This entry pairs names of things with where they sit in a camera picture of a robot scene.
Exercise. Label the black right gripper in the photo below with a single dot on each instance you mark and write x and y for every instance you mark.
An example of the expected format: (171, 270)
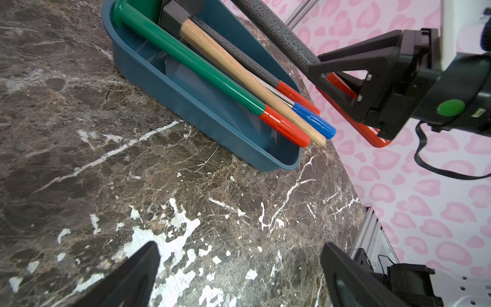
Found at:
(401, 67)

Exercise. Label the silver tool blue handle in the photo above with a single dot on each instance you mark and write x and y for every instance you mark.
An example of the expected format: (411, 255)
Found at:
(314, 120)

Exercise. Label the green rake red handle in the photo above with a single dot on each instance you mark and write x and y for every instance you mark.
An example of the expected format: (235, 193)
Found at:
(125, 14)

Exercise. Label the teal plastic storage box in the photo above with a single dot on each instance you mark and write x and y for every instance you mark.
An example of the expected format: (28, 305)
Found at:
(197, 101)

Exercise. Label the grey hoe red handle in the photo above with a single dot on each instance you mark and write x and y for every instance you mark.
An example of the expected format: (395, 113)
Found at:
(281, 90)

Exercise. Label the aluminium front rail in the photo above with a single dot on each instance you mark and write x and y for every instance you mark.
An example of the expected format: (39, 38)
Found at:
(372, 237)

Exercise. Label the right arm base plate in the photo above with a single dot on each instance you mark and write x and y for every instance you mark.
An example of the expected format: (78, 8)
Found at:
(418, 285)

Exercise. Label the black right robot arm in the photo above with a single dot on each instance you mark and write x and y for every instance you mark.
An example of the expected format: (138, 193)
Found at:
(441, 77)

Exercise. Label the wooden handle hammer tool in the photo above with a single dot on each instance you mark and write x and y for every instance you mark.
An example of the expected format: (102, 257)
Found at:
(177, 21)

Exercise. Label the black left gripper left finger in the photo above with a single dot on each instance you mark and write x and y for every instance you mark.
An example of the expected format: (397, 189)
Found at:
(129, 285)

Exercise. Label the grey rake red handle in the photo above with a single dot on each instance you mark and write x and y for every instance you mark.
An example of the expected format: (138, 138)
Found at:
(299, 54)

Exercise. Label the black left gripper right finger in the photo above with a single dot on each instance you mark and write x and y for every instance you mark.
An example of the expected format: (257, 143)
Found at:
(349, 284)

